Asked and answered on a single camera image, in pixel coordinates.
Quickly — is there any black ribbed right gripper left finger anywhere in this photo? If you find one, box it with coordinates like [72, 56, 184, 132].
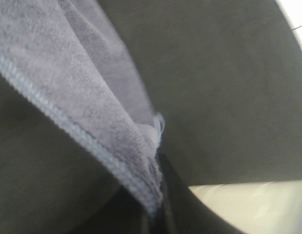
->
[70, 188, 151, 234]

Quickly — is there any grey microfibre towel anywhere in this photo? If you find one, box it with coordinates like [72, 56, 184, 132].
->
[0, 0, 165, 216]

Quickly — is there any white bin with grey lid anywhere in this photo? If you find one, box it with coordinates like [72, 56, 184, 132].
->
[189, 180, 302, 234]

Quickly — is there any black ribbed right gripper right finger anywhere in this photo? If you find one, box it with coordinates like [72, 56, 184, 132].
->
[157, 154, 243, 234]

